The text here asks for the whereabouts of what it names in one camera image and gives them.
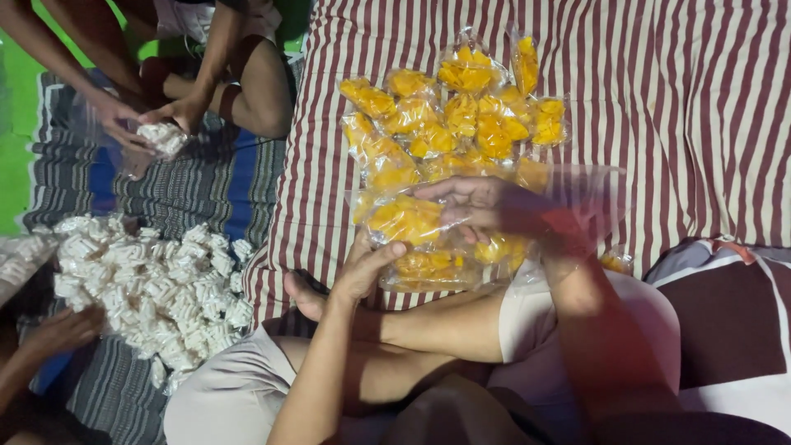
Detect person's leg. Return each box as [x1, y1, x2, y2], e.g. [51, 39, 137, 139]
[283, 271, 509, 365]
[272, 337, 495, 418]

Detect person's left hand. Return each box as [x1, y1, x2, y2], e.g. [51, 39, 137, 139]
[330, 230, 409, 305]

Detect person's dark shirt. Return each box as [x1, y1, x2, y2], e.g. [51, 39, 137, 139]
[378, 374, 791, 445]

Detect heap of white crackers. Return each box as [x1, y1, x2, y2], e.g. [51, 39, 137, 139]
[51, 213, 255, 391]

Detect grey blue striped mat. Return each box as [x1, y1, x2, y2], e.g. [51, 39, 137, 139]
[19, 59, 305, 445]

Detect red wristband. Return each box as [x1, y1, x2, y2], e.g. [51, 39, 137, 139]
[536, 207, 585, 260]

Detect large clear plastic bag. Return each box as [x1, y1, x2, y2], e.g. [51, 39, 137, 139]
[352, 162, 626, 293]

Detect person's beige shorts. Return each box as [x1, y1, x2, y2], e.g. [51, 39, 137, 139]
[162, 260, 682, 445]

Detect yellow snack packet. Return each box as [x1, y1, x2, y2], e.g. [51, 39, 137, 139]
[361, 193, 464, 247]
[599, 246, 635, 276]

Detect brown white pillow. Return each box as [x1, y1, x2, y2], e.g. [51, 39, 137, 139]
[643, 237, 791, 436]

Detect person's left leg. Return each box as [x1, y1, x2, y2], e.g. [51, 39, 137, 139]
[272, 337, 495, 418]

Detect red white striped mattress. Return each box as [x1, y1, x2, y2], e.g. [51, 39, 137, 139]
[242, 0, 791, 330]

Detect person's right hand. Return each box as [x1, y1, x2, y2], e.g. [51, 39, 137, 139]
[413, 176, 550, 246]

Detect pile of yellow snack packets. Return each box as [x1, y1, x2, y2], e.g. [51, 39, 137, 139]
[337, 28, 572, 293]

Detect clear bag of white crackers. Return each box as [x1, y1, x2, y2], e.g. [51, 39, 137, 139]
[119, 119, 191, 181]
[0, 232, 60, 307]

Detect person's right leg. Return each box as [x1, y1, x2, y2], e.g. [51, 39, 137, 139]
[283, 271, 509, 365]

